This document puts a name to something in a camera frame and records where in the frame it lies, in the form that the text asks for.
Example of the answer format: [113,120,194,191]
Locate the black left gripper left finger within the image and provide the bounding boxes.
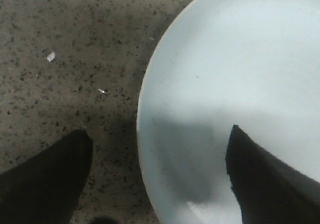
[0,130,94,224]

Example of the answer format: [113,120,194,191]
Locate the light blue round plate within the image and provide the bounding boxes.
[137,0,320,224]

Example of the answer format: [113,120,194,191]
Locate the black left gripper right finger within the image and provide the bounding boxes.
[225,125,320,224]

